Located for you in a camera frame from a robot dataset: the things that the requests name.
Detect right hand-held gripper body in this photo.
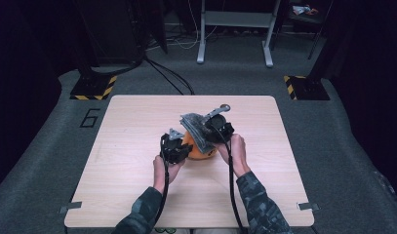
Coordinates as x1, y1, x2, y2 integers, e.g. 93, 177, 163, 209
203, 103, 235, 146

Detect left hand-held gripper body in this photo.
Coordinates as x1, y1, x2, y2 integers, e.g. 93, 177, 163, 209
159, 128, 187, 165

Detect orange plush toy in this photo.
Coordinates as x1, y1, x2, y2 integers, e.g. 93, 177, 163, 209
180, 130, 218, 161

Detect grey fluffy towel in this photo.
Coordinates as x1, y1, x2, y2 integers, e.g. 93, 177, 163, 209
179, 112, 217, 155

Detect person's left hand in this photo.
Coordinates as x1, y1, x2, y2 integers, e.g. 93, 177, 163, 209
152, 154, 186, 195

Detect person's right hand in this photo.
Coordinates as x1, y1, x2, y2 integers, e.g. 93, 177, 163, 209
217, 134, 253, 178

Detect black yellow striped stand base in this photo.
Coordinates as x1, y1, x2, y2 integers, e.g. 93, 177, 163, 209
69, 74, 118, 101
283, 75, 331, 101

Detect dark equipment cabinet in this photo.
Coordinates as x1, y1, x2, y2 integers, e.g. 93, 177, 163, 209
78, 0, 145, 66

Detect dark side table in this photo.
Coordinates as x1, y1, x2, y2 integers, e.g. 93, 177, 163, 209
272, 0, 334, 60

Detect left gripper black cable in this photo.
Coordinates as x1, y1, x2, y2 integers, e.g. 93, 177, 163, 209
152, 134, 171, 229

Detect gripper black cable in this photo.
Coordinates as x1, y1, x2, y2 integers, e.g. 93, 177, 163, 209
215, 126, 247, 234
152, 134, 171, 229

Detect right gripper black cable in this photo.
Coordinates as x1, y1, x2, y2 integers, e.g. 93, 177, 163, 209
215, 126, 247, 234

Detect black floor cables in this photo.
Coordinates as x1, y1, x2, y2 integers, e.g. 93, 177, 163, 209
142, 56, 196, 96

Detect white floor cable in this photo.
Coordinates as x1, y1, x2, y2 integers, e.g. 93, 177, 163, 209
173, 0, 219, 51

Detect white desk frame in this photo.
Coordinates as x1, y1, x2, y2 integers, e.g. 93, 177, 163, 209
196, 0, 282, 68

